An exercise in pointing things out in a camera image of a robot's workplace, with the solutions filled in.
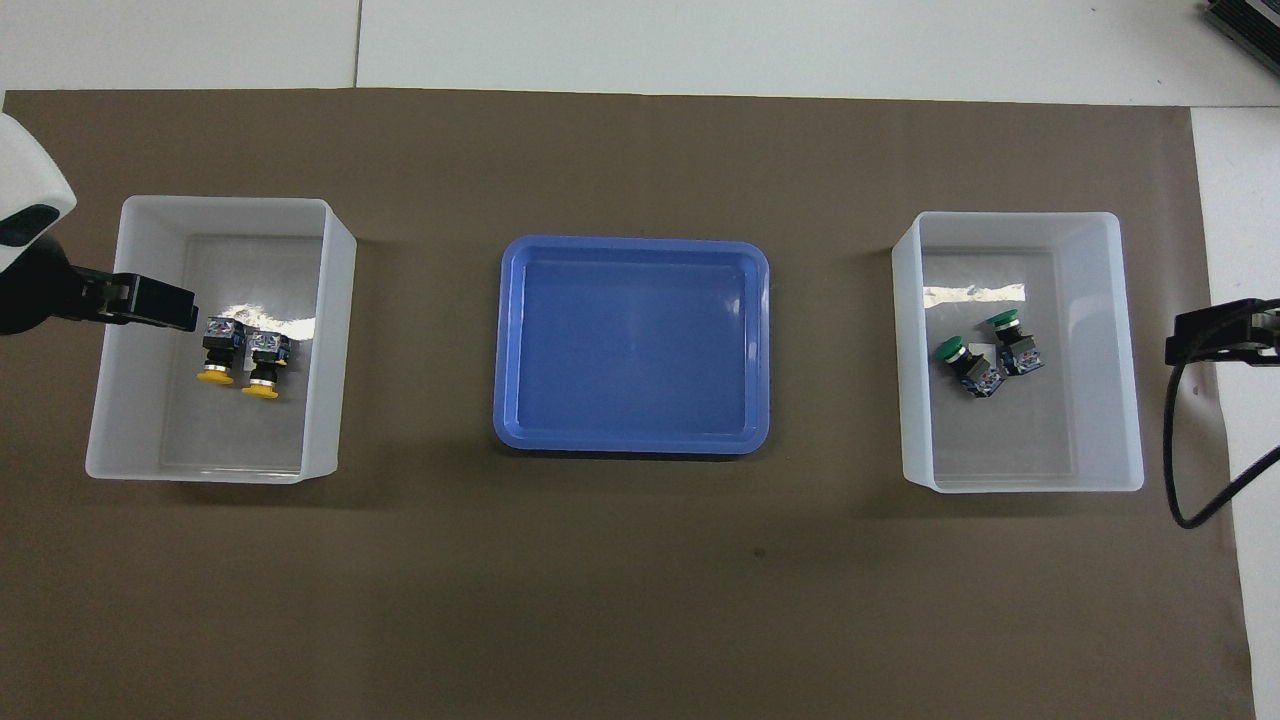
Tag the translucent white plastic box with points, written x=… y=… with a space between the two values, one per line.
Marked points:
x=1000 y=440
x=250 y=440

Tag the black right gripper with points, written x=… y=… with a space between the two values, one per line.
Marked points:
x=1275 y=352

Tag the blue plastic tray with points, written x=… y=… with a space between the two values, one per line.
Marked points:
x=630 y=350

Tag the yellow push button switch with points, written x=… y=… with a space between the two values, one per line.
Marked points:
x=266 y=355
x=222 y=345

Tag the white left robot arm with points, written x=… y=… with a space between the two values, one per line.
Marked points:
x=30 y=180

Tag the brown paper table mat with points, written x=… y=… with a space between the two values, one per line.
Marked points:
x=640 y=580

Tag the black ribbed device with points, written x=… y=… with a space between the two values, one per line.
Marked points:
x=1255 y=25

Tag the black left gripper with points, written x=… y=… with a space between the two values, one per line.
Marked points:
x=35 y=295

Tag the green push button switch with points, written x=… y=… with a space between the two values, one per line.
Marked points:
x=975 y=372
x=1018 y=352

